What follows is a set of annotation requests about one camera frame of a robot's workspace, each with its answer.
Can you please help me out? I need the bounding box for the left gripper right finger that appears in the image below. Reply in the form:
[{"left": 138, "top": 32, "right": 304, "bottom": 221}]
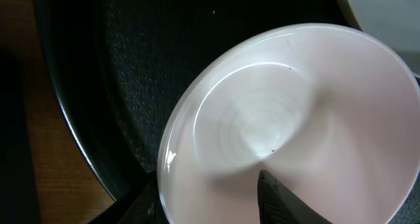
[{"left": 257, "top": 169, "right": 331, "bottom": 224}]

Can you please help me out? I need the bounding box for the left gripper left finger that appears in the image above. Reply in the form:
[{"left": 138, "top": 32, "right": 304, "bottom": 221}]
[{"left": 89, "top": 172, "right": 169, "bottom": 224}]

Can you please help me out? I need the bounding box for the pink bowl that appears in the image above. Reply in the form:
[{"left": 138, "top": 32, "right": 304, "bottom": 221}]
[{"left": 157, "top": 24, "right": 419, "bottom": 223}]

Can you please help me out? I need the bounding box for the round black serving tray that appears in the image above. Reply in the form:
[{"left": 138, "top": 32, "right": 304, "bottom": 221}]
[{"left": 33, "top": 0, "right": 356, "bottom": 204}]

